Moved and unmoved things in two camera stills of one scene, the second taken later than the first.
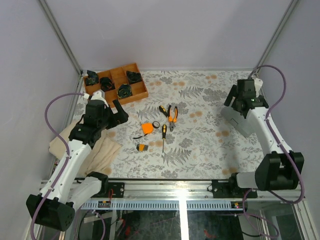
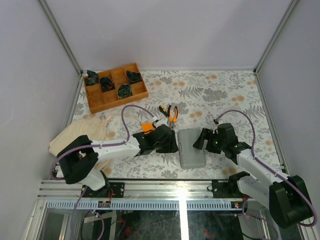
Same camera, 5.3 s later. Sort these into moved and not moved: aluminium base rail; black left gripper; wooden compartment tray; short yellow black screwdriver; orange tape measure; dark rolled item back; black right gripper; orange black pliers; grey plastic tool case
Moved: black right gripper; black left gripper; grey plastic tool case
Not moved: aluminium base rail; short yellow black screwdriver; dark rolled item back; wooden compartment tray; orange black pliers; orange tape measure
